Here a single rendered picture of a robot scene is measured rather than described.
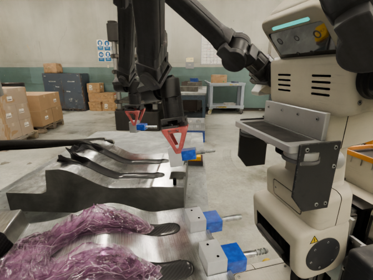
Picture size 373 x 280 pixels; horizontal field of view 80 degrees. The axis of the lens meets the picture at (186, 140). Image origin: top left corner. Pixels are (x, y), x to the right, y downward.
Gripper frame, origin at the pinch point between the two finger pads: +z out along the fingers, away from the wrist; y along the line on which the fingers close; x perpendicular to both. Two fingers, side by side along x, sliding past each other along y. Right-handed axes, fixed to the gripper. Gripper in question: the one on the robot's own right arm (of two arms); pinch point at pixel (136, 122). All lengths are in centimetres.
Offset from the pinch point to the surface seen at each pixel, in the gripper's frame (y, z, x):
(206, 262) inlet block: 70, 7, 41
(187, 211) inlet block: 57, 7, 36
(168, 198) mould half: 49, 9, 29
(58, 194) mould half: 53, 9, -2
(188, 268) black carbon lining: 69, 10, 38
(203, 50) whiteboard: -594, -86, -36
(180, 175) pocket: 38.7, 7.2, 30.0
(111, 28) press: -316, -103, -174
